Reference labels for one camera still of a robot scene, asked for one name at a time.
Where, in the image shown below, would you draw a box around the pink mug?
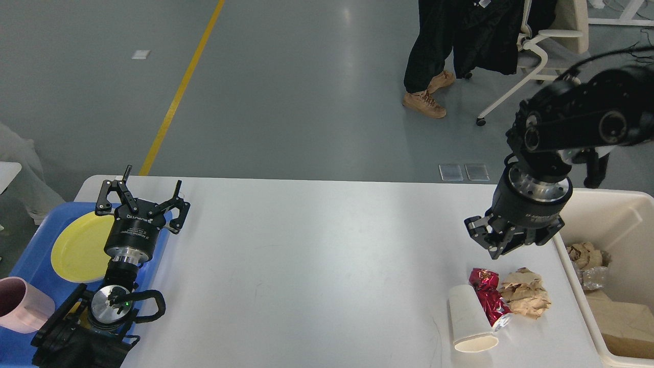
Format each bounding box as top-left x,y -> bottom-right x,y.
1,277 -> 56,334

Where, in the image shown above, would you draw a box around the black jacket on chair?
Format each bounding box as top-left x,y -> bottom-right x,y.
453,1 -> 525,79

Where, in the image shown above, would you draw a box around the small crumpled brown paper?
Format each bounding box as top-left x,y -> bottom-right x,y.
498,267 -> 552,320

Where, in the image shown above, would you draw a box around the black floor cables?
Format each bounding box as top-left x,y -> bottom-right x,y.
621,42 -> 654,57

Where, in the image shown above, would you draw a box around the white plastic bin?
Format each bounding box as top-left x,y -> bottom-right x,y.
553,189 -> 653,367

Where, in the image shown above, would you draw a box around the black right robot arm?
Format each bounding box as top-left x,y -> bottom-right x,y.
464,49 -> 653,260

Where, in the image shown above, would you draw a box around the white side table left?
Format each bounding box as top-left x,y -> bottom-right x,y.
0,161 -> 22,195

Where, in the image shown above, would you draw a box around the floor outlet plates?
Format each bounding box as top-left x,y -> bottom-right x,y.
438,164 -> 491,182

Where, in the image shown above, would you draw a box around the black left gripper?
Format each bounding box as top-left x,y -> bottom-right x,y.
95,165 -> 191,265

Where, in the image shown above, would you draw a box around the person in white trousers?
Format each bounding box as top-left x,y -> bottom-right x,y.
1,124 -> 64,226

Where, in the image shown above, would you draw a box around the person in black trousers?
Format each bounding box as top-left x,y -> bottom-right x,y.
402,1 -> 462,119

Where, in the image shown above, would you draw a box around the white paper cup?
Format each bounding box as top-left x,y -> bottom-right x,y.
448,285 -> 499,353

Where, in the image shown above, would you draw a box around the white desk leg background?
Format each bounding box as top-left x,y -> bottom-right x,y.
587,1 -> 653,27

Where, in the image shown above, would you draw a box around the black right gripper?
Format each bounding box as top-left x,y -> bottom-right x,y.
464,166 -> 573,260

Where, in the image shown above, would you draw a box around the red snack wrapper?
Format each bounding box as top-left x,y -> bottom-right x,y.
468,268 -> 513,333

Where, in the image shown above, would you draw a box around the white office chair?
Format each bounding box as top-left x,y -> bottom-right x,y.
476,1 -> 589,126

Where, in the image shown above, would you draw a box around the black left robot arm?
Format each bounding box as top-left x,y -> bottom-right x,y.
31,166 -> 190,367

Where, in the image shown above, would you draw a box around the yellow plastic plate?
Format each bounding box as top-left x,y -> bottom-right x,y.
51,212 -> 114,283

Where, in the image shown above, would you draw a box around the blue plastic tray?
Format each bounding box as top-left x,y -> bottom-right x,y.
1,202 -> 172,367

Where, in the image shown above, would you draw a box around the aluminium foil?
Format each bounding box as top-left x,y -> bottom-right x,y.
572,250 -> 611,291

